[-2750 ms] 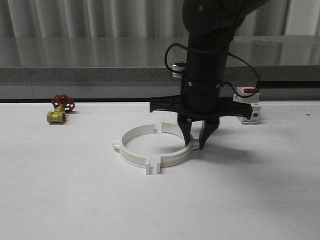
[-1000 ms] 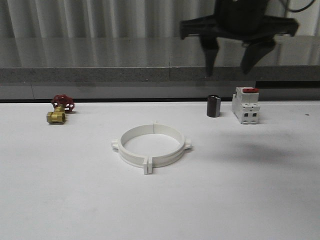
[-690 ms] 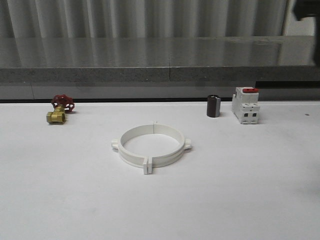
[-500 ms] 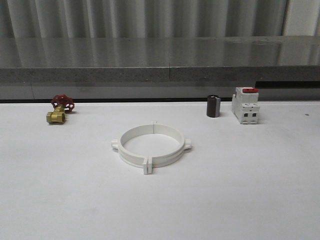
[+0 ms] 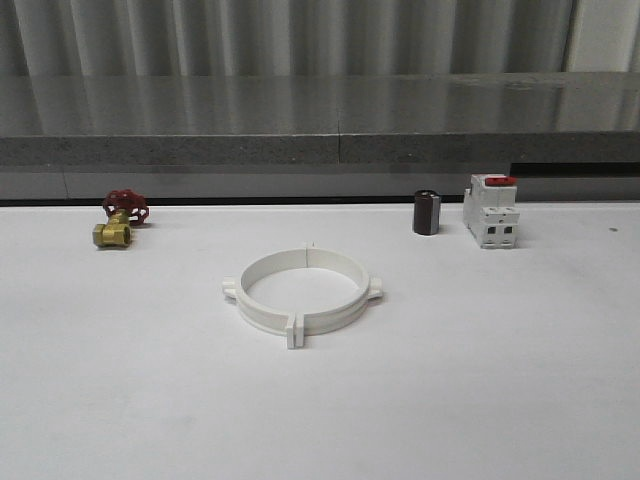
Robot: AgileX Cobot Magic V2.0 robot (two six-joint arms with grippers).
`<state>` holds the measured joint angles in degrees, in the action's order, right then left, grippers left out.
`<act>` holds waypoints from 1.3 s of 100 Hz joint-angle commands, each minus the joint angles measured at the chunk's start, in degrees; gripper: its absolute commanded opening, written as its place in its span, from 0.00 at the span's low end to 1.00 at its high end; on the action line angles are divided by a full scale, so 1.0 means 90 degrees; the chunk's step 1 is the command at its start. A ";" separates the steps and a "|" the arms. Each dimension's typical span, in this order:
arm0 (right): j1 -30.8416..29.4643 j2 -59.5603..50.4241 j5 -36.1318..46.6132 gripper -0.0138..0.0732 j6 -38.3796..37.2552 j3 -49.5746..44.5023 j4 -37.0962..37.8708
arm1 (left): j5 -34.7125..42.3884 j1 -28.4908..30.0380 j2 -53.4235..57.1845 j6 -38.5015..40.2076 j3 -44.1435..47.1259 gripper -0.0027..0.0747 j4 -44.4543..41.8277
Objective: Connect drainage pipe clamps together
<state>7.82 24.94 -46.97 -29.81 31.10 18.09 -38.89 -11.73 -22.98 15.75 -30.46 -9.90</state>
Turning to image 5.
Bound white half pipe clamp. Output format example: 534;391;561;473
285;247;383;349
222;247;308;349

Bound brass valve red handle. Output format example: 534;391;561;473
92;189;149;248

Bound black cylindrical capacitor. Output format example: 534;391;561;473
413;190;441;236

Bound grey stone counter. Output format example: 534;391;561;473
1;73;639;205

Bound white red circuit breaker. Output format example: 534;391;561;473
463;174;520;249

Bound grey corrugated curtain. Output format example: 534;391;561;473
1;1;639;76

